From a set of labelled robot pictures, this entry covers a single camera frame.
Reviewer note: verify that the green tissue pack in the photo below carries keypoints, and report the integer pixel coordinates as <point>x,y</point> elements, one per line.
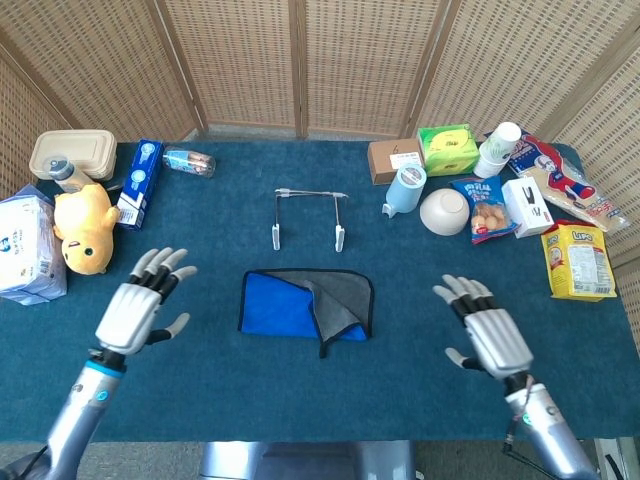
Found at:
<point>447,147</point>

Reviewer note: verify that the brown cardboard box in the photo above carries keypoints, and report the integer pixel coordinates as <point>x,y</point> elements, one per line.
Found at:
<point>387,160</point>

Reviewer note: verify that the white tissue pack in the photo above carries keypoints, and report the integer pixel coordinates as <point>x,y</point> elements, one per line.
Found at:
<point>25,250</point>

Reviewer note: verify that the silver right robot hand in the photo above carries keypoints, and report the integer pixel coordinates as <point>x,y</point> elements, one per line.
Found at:
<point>500,340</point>

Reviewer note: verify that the light blue cylindrical mug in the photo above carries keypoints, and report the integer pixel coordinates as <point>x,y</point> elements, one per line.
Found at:
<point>405,192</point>

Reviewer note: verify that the silver robot torso base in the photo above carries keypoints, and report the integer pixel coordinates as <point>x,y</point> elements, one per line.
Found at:
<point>300,462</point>

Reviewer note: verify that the wicker folding screen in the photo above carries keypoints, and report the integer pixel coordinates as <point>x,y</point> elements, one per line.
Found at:
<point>250,60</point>

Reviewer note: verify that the grey and blue cloth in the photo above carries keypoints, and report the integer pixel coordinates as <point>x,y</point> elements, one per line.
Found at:
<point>275,310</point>

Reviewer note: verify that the beige bottle grey cap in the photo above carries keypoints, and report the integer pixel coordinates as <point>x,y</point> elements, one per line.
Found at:
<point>67,175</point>

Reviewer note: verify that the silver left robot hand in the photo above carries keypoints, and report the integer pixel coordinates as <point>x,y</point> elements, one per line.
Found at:
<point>127,315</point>

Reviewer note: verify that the blue toothpaste box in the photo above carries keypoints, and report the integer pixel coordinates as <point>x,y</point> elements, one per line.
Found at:
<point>140,185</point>

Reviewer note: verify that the clear plastic snack bottle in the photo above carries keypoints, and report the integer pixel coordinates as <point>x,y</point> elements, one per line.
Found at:
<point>190,161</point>

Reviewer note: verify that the beige upturned bowl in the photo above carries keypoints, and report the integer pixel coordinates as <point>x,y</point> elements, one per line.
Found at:
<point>444,212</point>

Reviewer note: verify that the red blue noodle package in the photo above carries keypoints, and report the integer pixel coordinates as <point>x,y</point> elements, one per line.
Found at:
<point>560,180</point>

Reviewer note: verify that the white paper cup stack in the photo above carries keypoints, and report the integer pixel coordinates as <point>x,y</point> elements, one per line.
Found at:
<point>495,150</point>

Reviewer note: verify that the metal wire stand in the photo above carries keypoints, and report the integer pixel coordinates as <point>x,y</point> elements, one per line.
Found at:
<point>276,235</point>

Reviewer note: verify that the yellow plush toy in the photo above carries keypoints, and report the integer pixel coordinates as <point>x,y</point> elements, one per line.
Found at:
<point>82,220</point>

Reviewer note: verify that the white stapler box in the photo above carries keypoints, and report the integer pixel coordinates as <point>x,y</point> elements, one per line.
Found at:
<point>525,207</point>

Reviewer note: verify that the yellow Lipo snack bag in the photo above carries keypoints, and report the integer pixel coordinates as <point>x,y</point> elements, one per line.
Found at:
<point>575,260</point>

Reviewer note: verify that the teal carpet table cover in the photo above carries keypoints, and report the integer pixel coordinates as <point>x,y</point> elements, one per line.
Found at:
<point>300,400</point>

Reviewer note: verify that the beige lunch box container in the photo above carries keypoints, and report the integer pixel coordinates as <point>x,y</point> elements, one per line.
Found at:
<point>75,147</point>

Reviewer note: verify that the blue cookie snack bag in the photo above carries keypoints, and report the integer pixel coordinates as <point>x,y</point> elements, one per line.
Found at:
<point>487,215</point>

